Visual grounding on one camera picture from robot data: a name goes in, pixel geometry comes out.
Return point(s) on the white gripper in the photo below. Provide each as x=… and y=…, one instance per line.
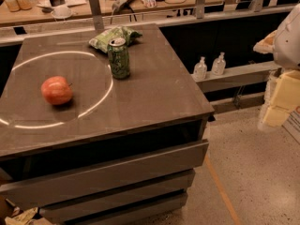
x=288, y=44

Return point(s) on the green soda can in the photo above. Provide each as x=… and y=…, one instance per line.
x=119, y=58

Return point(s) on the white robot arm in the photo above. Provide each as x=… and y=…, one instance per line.
x=286, y=51

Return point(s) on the clear sanitizer bottle right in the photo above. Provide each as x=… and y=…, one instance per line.
x=219, y=65

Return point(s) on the clear sanitizer bottle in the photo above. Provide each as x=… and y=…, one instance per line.
x=200, y=69
x=219, y=65

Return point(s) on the clear sanitizer bottle left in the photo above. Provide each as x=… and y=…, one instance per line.
x=200, y=69

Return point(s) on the green chip bag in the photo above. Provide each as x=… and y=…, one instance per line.
x=101, y=41

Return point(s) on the grey drawer cabinet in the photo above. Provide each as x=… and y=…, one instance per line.
x=119, y=150

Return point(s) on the white cup with saucer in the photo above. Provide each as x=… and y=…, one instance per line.
x=61, y=12

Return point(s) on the red apple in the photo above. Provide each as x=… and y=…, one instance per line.
x=56, y=90

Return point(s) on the metal railing frame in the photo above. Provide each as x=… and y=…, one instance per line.
x=16, y=26

